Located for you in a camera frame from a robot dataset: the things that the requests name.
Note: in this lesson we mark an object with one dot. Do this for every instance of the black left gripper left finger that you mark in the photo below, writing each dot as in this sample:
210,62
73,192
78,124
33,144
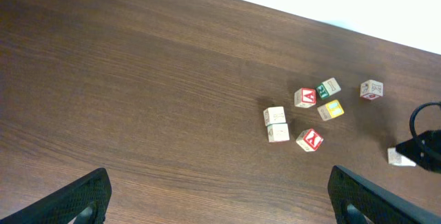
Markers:
85,200

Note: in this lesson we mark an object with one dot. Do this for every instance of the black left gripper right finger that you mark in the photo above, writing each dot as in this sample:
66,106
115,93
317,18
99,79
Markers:
358,200

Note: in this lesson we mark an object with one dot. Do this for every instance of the wooden block green side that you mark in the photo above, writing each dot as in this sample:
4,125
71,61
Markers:
328,88

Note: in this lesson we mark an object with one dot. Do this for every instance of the wooden block green letter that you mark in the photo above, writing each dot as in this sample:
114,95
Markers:
397,159

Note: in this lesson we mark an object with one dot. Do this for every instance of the wooden block yellow face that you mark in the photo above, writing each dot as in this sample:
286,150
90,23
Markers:
330,110

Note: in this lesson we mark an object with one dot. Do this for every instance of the plain wooden block upper left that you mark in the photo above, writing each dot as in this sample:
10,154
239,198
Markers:
274,115

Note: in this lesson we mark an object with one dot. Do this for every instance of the wooden block red letter A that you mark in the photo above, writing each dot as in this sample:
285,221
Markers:
305,98

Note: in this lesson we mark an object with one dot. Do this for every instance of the wooden block red number far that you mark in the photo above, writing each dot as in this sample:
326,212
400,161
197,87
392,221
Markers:
371,89

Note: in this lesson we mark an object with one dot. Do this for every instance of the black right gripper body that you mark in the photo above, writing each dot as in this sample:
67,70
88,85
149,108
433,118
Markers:
423,149

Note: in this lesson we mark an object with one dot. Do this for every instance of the wooden block red letter Y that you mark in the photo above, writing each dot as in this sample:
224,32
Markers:
309,140

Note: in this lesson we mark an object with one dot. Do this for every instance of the wooden block red bottom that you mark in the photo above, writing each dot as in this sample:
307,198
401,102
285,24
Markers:
278,132

